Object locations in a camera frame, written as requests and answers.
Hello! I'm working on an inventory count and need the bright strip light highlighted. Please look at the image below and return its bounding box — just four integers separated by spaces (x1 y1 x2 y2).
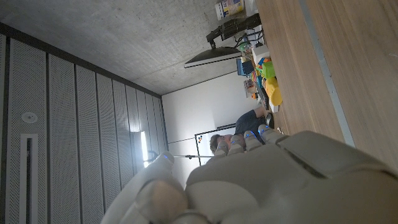
130 130 150 169

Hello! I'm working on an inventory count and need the round ceiling detector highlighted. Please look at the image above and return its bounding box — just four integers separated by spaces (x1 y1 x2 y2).
21 111 39 124

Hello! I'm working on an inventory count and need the yellow toy cup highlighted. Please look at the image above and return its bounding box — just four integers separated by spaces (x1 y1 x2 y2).
264 77 283 106

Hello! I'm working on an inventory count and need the clear plastic storage box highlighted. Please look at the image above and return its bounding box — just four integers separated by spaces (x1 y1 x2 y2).
244 79 256 97

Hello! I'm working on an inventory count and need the green toy cube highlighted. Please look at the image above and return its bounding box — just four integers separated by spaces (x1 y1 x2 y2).
262 60 277 79

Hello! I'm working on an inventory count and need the long ceiling slot vent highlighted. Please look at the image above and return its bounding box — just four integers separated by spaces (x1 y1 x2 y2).
19 133 39 224

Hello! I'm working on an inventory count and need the black tripod stand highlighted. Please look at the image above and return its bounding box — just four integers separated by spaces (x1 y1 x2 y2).
147 151 215 162

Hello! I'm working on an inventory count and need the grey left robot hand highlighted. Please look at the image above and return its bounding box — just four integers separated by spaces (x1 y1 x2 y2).
99 124 398 224

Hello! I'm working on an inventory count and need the white and yellow box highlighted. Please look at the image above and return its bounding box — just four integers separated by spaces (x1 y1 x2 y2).
215 0 245 21

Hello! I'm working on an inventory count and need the seated person in dark shirt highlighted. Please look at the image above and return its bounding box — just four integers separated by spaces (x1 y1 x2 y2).
209 106 275 155

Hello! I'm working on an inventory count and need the white cube box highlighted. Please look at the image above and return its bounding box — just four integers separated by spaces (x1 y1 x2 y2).
251 45 271 66

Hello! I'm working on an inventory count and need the whiteboard with black frame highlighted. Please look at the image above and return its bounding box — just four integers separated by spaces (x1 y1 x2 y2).
195 123 237 166

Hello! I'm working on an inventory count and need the blue toy block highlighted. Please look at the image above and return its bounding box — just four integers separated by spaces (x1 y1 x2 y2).
236 58 255 77

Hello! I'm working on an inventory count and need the black monitor on arm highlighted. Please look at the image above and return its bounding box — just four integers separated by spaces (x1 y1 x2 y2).
183 12 262 68

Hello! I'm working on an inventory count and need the black keyboard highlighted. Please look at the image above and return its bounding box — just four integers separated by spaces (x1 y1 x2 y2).
257 86 270 110

